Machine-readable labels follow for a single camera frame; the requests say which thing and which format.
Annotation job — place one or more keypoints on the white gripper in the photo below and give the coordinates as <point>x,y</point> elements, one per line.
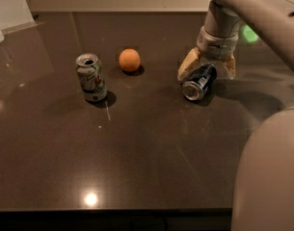
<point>216,46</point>

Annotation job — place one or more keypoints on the blue pepsi can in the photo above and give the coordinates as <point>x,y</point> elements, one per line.
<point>197,85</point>

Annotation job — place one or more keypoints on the green white soda can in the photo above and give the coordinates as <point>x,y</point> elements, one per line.
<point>89,72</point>

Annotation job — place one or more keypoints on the orange fruit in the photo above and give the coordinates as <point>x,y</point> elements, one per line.
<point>129,60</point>

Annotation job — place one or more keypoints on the white angled panel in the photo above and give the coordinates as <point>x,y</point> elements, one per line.
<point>15,15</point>

